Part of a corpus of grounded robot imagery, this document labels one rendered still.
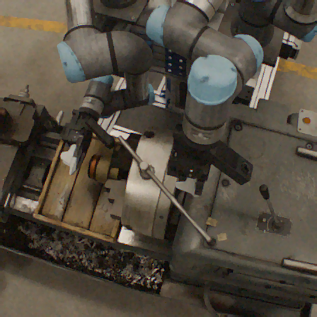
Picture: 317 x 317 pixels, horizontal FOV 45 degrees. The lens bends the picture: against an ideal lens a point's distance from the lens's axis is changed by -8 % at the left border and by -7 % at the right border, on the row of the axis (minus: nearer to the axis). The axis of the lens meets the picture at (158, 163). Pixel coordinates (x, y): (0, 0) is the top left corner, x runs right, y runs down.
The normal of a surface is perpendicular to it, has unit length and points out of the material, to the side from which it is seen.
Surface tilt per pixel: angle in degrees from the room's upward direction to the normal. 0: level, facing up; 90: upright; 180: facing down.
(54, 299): 0
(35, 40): 0
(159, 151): 14
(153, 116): 0
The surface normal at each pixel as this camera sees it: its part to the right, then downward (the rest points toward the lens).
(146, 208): -0.20, 0.37
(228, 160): 0.53, -0.39
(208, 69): 0.05, -0.58
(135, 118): -0.02, -0.37
